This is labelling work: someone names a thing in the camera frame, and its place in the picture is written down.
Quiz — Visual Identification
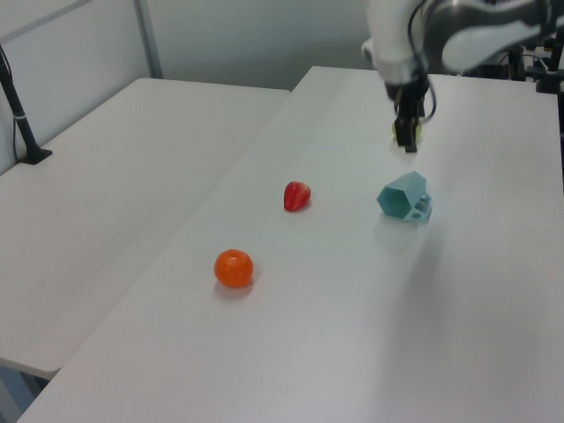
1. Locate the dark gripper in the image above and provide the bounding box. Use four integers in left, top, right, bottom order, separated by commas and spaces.
382, 70, 432, 155

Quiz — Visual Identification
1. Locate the teal hexagonal mug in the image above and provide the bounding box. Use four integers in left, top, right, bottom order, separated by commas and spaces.
375, 170, 435, 226

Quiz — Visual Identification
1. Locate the yellow-green toy fruit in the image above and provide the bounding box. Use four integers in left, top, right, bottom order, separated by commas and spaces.
390, 121, 425, 143

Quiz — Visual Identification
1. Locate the red toy strawberry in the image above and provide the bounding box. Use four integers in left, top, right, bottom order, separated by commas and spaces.
282, 180, 313, 213

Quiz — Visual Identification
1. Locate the orange toy fruit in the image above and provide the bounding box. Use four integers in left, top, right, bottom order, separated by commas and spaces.
213, 248, 256, 290

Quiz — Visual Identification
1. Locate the black pole stand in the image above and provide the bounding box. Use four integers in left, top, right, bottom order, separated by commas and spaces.
0, 42, 54, 166

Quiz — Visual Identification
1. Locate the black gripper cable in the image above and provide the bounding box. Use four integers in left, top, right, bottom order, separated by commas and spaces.
406, 0, 438, 122

